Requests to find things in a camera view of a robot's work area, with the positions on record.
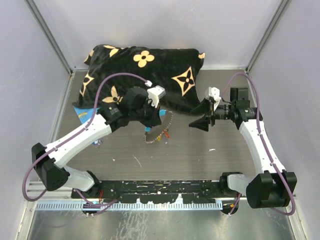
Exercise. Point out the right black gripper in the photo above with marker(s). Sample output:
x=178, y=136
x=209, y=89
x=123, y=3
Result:
x=205, y=107

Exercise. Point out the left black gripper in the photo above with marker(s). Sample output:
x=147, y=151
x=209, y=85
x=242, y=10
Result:
x=155, y=119

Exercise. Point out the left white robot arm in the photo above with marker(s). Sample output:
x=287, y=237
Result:
x=52, y=160

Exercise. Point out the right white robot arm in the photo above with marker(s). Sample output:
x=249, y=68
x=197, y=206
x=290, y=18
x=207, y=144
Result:
x=273, y=185

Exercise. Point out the black floral plush pillow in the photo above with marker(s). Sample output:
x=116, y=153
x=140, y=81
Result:
x=112, y=71

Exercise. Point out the loose blue tagged key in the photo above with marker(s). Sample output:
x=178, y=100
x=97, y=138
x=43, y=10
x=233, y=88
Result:
x=97, y=142

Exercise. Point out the blue cartoon cloth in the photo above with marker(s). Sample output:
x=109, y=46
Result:
x=84, y=114

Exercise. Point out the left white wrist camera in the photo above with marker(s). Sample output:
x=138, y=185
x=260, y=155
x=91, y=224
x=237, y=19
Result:
x=155, y=94

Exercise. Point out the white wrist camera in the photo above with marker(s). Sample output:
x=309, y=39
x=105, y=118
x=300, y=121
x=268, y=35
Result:
x=155, y=94
x=213, y=93

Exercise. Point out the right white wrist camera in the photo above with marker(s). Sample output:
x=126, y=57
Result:
x=213, y=93

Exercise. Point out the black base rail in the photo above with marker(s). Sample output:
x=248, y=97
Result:
x=159, y=191

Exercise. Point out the white slotted cable duct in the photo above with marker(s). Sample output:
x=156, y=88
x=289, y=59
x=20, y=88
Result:
x=80, y=205

